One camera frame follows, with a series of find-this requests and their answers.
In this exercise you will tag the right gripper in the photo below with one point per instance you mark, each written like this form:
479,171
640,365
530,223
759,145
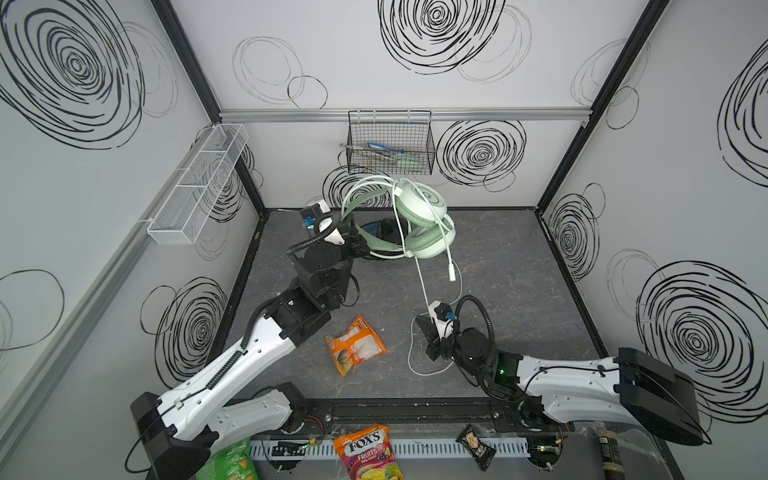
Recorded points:
435,335

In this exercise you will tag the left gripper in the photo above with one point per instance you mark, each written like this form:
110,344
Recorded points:
360,243

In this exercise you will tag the black gaming headphones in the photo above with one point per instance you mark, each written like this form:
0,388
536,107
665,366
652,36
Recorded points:
385,229

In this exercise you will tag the mint green headphones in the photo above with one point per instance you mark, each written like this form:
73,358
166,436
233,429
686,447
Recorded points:
419,205

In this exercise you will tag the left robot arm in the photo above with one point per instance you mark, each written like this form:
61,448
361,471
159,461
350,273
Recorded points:
182,428

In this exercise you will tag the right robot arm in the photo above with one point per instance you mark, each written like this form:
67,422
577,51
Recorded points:
631,388

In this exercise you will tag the orange snack bag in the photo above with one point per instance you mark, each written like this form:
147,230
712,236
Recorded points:
359,343

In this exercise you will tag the green brush in basket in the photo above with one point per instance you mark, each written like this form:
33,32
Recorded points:
361,155

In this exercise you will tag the blue tool in basket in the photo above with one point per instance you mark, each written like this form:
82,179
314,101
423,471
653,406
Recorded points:
384,150

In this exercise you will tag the Fox's fruits candy bag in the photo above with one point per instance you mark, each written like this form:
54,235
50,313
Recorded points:
368,454

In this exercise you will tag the small dark snack packet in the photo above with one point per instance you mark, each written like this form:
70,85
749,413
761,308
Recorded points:
481,452

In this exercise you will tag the green snack bag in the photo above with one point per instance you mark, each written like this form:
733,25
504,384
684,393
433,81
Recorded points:
231,463

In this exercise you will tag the dark cylindrical roll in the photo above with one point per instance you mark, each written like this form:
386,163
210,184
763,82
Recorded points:
610,454

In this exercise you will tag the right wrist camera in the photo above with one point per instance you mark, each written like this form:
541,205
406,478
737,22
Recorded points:
442,318

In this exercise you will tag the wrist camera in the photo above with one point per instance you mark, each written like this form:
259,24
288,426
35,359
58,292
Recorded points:
442,318
319,220

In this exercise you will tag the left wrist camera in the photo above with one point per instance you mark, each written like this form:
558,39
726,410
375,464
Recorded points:
319,220

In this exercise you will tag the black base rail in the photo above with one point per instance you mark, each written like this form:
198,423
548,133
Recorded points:
334,417

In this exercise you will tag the black wire wall basket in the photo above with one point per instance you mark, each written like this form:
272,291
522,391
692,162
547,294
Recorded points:
409,130

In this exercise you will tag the white mesh wall shelf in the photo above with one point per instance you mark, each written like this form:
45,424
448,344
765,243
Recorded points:
184,213

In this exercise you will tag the white slotted cable duct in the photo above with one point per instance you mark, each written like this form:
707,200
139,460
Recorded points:
424,448

